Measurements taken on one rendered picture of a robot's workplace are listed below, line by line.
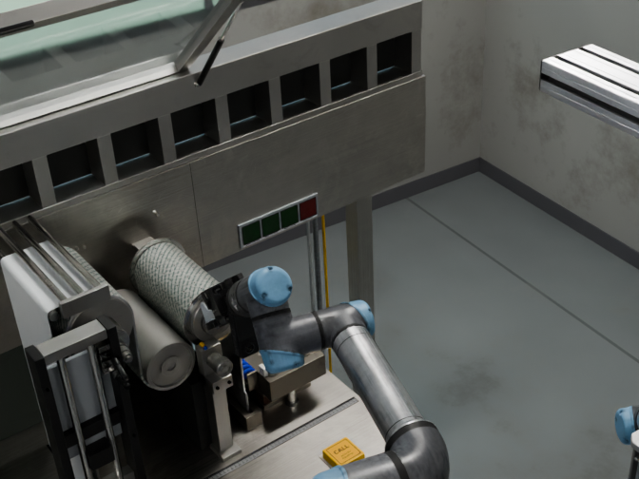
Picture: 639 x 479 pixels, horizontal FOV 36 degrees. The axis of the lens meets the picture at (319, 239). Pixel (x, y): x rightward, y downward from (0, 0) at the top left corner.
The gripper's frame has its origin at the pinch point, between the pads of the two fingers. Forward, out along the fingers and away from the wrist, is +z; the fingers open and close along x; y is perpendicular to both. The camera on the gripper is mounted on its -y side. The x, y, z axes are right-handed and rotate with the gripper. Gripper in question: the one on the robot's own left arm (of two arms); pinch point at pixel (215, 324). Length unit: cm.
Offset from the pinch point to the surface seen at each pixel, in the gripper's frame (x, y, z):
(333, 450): -16.2, -37.3, 8.2
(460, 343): -146, -49, 137
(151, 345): 12.4, 1.7, 7.0
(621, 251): -241, -47, 133
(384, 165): -77, 20, 31
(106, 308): 21.2, 12.0, -4.1
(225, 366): 1.3, -9.0, 1.5
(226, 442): 1.4, -25.7, 21.0
